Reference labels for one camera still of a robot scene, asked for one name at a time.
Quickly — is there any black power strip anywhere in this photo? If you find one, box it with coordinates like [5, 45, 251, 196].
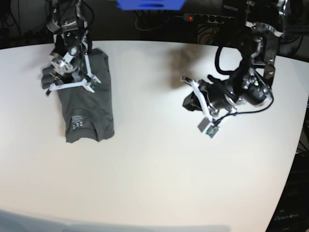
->
[182, 14, 236, 24]

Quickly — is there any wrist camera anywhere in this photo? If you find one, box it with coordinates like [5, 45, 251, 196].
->
[198, 118, 220, 139]
[88, 78, 101, 91]

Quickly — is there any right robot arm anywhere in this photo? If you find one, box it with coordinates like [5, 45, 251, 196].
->
[46, 0, 101, 96]

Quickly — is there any black OpenArm base box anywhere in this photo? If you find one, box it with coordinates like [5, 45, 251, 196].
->
[266, 152, 309, 232]

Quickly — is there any dark grey T-shirt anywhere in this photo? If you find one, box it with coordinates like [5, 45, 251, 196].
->
[40, 48, 116, 144]

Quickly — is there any blue plastic bin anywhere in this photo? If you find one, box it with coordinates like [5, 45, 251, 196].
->
[117, 0, 185, 11]

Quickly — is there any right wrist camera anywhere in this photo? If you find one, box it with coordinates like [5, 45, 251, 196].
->
[88, 78, 101, 91]

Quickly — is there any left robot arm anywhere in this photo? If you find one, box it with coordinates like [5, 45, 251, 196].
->
[181, 0, 288, 126]

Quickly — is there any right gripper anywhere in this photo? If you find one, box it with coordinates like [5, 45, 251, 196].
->
[45, 42, 98, 96]

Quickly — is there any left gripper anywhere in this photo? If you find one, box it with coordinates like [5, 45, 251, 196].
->
[181, 76, 241, 125]

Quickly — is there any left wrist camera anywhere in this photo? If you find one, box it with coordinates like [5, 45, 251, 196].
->
[198, 118, 220, 139]

